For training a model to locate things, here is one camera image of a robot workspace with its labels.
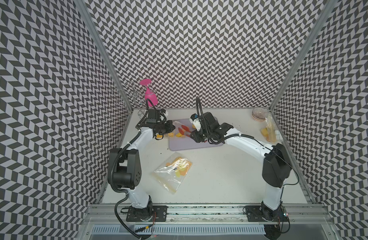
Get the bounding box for lavender plastic tray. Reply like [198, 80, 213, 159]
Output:
[168, 119, 223, 151]

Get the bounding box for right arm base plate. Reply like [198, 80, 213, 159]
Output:
[243, 205, 288, 223]

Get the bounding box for pink plastic wine glass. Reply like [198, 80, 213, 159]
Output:
[140, 79, 158, 107]

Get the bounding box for small pink stacked bowls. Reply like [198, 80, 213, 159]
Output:
[252, 107, 268, 122]

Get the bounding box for metal wire glass rack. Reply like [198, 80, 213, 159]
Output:
[115, 87, 146, 119]

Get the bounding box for clear resealable bag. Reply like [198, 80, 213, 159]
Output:
[261, 115, 283, 145]
[155, 121, 184, 140]

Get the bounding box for red metal tongs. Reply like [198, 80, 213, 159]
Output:
[179, 125, 192, 138]

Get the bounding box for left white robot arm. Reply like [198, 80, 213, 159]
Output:
[107, 99, 175, 221]

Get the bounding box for aluminium mounting rail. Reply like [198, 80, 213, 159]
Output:
[82, 204, 333, 225]

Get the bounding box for clear bag with cookies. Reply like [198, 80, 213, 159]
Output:
[151, 152, 193, 194]

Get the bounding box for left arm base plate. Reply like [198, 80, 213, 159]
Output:
[126, 205, 168, 222]

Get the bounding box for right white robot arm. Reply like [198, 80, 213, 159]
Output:
[190, 97, 293, 222]

